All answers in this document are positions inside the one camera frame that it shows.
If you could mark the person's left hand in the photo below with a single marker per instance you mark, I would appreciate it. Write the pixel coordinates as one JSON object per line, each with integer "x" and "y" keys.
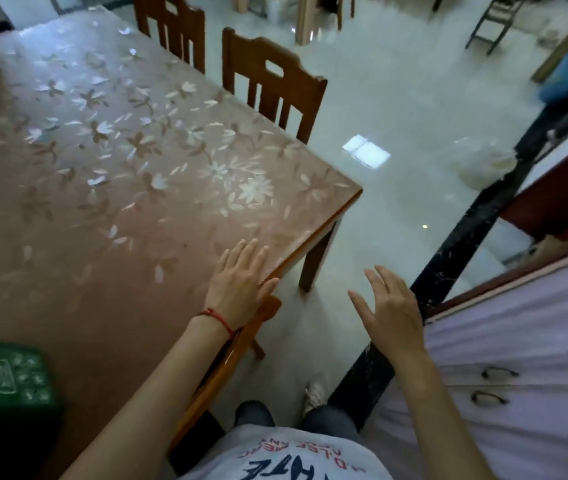
{"x": 236, "y": 294}

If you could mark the person's right hand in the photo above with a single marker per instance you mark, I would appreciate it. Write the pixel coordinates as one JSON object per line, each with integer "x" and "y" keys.
{"x": 394, "y": 319}

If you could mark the person's right middle finger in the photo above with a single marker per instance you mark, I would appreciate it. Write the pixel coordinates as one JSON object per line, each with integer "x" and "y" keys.
{"x": 391, "y": 280}

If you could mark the person's left thumb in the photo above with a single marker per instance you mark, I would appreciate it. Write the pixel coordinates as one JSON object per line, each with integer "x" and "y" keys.
{"x": 269, "y": 288}

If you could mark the person's left little finger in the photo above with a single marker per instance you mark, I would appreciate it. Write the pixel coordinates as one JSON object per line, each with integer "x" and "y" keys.
{"x": 222, "y": 264}

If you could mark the person's right thumb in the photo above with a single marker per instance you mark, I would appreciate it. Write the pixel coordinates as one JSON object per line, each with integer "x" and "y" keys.
{"x": 361, "y": 307}

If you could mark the person's left middle finger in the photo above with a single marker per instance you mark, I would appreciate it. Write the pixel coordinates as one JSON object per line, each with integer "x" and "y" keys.
{"x": 249, "y": 254}

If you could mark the person's left forearm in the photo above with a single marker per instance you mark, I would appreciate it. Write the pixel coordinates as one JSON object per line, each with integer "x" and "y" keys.
{"x": 164, "y": 394}

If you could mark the person's right forearm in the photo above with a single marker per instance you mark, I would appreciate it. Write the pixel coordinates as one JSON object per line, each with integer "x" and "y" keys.
{"x": 438, "y": 419}

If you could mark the wooden dining table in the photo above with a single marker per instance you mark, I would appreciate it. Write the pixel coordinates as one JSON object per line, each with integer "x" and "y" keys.
{"x": 319, "y": 254}

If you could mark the brown wooden chair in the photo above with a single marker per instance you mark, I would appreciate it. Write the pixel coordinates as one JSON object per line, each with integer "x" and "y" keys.
{"x": 276, "y": 82}
{"x": 229, "y": 359}
{"x": 169, "y": 24}

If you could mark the white shoe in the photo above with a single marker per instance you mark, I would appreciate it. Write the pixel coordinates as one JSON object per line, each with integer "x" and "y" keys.
{"x": 315, "y": 394}

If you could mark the blue jeans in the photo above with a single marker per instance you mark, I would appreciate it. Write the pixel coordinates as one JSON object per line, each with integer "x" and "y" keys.
{"x": 331, "y": 419}

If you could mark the pale drawer cabinet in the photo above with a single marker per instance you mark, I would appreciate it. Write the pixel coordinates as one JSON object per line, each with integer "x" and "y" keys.
{"x": 523, "y": 334}

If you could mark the floral clear table cover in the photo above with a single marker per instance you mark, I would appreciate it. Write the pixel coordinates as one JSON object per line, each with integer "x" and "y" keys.
{"x": 114, "y": 169}

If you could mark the white plastic bag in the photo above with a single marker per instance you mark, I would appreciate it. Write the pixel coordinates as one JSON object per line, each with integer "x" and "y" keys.
{"x": 486, "y": 164}

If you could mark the white printed shirt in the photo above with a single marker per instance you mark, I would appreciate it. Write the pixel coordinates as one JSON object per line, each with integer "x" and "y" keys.
{"x": 284, "y": 457}

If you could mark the reddish brown wooden cabinet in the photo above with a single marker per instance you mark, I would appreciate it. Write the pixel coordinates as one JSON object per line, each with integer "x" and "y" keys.
{"x": 558, "y": 194}

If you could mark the light wooden furniture leg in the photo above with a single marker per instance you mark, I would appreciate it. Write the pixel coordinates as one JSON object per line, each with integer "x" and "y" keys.
{"x": 308, "y": 19}

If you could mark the green printed box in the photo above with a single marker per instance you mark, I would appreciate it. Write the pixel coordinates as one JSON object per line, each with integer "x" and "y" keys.
{"x": 4, "y": 377}

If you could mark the dark folding stool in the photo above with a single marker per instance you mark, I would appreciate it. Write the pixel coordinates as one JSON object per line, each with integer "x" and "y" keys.
{"x": 494, "y": 19}

